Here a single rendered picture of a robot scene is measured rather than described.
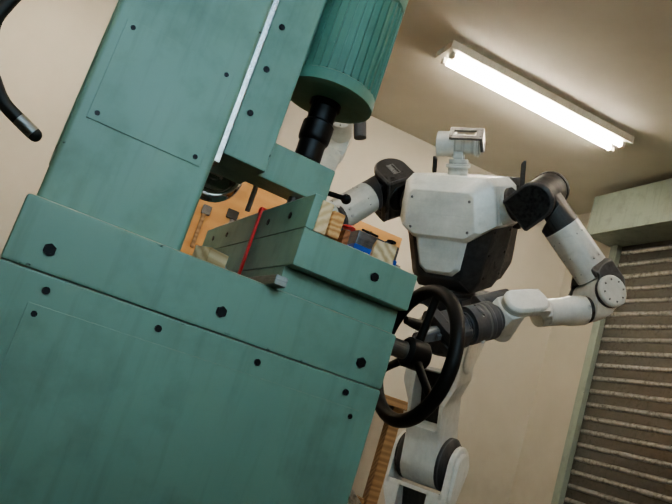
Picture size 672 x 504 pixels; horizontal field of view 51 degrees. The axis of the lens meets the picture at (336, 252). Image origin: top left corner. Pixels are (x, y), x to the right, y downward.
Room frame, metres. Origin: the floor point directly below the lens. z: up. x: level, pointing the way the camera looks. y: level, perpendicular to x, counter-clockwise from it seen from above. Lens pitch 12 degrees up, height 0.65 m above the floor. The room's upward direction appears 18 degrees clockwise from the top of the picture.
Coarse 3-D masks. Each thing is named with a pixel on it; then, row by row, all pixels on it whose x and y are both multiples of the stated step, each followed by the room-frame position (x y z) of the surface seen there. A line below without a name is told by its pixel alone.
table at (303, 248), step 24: (264, 240) 1.17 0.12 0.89; (288, 240) 1.06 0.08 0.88; (312, 240) 1.02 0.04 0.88; (264, 264) 1.13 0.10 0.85; (288, 264) 1.03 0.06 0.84; (312, 264) 1.03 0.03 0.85; (336, 264) 1.04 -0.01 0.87; (360, 264) 1.06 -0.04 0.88; (384, 264) 1.07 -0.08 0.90; (360, 288) 1.06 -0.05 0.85; (384, 288) 1.08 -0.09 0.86; (408, 288) 1.10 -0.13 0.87
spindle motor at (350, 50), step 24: (336, 0) 1.17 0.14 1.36; (360, 0) 1.16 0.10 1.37; (384, 0) 1.17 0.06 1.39; (408, 0) 1.24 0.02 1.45; (336, 24) 1.17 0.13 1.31; (360, 24) 1.16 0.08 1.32; (384, 24) 1.18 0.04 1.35; (312, 48) 1.18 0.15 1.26; (336, 48) 1.16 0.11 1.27; (360, 48) 1.16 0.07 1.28; (384, 48) 1.21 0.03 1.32; (312, 72) 1.16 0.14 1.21; (336, 72) 1.16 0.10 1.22; (360, 72) 1.17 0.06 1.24; (384, 72) 1.24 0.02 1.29; (336, 96) 1.20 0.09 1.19; (360, 96) 1.18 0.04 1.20; (336, 120) 1.31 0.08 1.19; (360, 120) 1.28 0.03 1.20
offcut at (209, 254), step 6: (198, 246) 1.12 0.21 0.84; (204, 246) 1.11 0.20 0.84; (198, 252) 1.12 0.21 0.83; (204, 252) 1.11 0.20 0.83; (210, 252) 1.11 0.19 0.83; (216, 252) 1.11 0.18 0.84; (204, 258) 1.11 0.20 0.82; (210, 258) 1.11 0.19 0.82; (216, 258) 1.12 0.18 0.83; (222, 258) 1.13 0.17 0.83; (216, 264) 1.12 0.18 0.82; (222, 264) 1.13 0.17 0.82
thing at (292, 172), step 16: (272, 160) 1.19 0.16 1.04; (288, 160) 1.20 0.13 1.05; (304, 160) 1.21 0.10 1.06; (256, 176) 1.19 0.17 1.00; (272, 176) 1.19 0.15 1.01; (288, 176) 1.20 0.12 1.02; (304, 176) 1.21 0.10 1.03; (320, 176) 1.22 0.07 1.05; (272, 192) 1.26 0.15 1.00; (288, 192) 1.22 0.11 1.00; (304, 192) 1.22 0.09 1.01; (320, 192) 1.23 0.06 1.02
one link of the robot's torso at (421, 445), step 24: (408, 384) 1.92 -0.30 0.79; (432, 384) 1.92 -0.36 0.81; (456, 384) 1.83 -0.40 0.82; (408, 408) 1.92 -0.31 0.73; (456, 408) 1.93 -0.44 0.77; (408, 432) 1.94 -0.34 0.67; (432, 432) 1.89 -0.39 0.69; (456, 432) 1.96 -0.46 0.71; (408, 456) 1.94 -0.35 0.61; (432, 456) 1.90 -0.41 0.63; (432, 480) 1.91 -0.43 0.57
